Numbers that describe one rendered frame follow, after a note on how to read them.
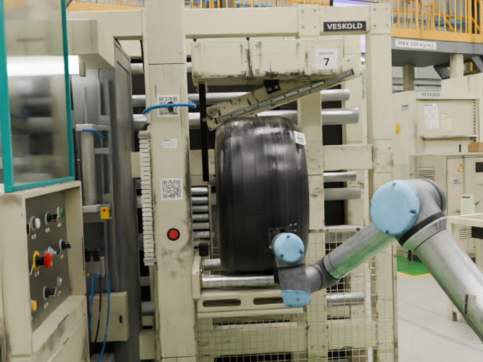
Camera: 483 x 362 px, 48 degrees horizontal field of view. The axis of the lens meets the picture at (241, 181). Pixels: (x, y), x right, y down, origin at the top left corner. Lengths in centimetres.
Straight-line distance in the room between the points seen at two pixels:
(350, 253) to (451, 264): 35
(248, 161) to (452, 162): 474
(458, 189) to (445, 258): 520
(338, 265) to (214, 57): 105
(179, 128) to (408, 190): 96
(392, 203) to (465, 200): 528
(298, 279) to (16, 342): 69
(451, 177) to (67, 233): 504
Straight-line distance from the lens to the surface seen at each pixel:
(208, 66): 221
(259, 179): 174
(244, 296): 189
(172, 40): 197
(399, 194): 122
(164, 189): 193
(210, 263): 217
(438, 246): 123
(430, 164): 641
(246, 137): 181
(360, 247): 147
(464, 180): 648
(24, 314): 135
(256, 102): 234
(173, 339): 204
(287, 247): 143
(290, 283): 146
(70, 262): 185
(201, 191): 233
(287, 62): 223
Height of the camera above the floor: 134
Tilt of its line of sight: 3 degrees down
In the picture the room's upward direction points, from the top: 2 degrees counter-clockwise
